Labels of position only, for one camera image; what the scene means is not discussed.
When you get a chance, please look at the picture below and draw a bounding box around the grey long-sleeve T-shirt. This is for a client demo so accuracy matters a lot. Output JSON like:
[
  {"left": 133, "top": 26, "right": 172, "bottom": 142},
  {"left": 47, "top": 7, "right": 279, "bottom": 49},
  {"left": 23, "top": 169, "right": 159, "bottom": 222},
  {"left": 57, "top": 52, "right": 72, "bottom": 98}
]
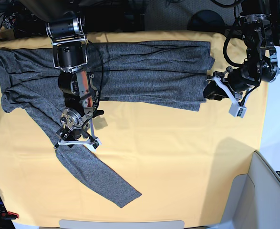
[{"left": 0, "top": 41, "right": 215, "bottom": 208}]

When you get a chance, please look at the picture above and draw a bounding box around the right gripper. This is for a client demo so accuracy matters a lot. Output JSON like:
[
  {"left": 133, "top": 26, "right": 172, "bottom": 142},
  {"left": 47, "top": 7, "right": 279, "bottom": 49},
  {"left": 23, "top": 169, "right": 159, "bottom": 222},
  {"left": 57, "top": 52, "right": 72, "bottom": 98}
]
[{"left": 54, "top": 118, "right": 98, "bottom": 149}]

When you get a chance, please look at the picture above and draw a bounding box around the black round base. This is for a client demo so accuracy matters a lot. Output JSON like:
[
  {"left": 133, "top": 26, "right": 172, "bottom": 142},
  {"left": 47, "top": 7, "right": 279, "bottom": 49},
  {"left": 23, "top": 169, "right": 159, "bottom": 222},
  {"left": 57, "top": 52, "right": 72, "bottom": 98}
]
[{"left": 187, "top": 10, "right": 226, "bottom": 34}]

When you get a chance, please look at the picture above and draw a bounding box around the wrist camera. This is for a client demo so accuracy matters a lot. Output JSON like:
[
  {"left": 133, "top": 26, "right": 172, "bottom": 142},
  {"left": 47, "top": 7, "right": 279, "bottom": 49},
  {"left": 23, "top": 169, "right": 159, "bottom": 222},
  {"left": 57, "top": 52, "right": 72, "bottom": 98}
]
[
  {"left": 88, "top": 138, "right": 101, "bottom": 152},
  {"left": 229, "top": 104, "right": 247, "bottom": 118}
]

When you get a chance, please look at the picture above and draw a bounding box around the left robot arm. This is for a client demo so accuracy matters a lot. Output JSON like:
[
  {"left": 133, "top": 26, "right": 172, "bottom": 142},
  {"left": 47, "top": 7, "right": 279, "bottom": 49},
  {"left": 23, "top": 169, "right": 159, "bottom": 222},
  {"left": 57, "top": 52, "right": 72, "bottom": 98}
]
[{"left": 203, "top": 0, "right": 280, "bottom": 106}]

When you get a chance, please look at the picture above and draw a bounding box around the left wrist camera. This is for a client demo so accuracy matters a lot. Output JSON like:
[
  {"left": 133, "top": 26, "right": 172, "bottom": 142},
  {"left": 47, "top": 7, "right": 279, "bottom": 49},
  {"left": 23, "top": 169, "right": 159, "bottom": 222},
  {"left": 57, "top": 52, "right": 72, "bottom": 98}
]
[{"left": 229, "top": 104, "right": 247, "bottom": 118}]

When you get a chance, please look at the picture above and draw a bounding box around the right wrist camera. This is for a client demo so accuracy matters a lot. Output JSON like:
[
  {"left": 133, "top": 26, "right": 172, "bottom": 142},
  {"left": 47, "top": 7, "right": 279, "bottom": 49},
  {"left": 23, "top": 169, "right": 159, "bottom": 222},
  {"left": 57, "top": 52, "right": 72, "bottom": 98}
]
[{"left": 88, "top": 138, "right": 101, "bottom": 152}]

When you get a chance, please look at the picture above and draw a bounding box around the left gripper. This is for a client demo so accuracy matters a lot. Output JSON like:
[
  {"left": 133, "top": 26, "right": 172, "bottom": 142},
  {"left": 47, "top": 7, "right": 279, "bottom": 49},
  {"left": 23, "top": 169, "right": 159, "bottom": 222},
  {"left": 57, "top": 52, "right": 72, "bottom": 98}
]
[{"left": 203, "top": 66, "right": 260, "bottom": 105}]

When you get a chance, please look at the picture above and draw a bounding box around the red clamp left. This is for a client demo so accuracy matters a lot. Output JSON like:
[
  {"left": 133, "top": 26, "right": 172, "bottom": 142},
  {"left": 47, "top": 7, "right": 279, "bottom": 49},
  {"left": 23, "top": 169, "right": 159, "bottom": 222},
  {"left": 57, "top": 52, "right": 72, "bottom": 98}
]
[{"left": 1, "top": 212, "right": 19, "bottom": 220}]

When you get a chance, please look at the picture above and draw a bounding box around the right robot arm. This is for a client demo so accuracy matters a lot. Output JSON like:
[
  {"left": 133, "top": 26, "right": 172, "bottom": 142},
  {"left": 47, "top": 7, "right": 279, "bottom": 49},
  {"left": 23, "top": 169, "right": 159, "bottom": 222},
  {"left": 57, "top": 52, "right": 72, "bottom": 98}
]
[{"left": 22, "top": 0, "right": 104, "bottom": 151}]

